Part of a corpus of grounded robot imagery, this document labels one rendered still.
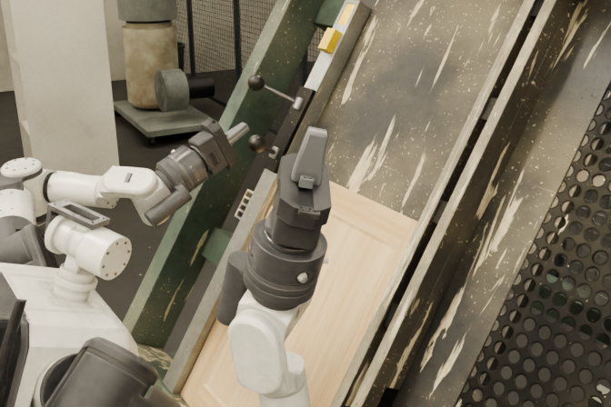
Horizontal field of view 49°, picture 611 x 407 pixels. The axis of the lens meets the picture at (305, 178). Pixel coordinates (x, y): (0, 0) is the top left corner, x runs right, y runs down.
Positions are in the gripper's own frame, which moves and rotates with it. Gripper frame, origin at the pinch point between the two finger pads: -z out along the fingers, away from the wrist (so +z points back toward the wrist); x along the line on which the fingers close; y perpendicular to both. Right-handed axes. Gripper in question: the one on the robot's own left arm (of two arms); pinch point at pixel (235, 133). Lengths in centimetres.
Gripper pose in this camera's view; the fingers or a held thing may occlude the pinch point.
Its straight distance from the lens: 144.8
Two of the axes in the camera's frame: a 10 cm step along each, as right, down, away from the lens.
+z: -7.4, 5.8, -3.5
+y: 5.8, 2.7, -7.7
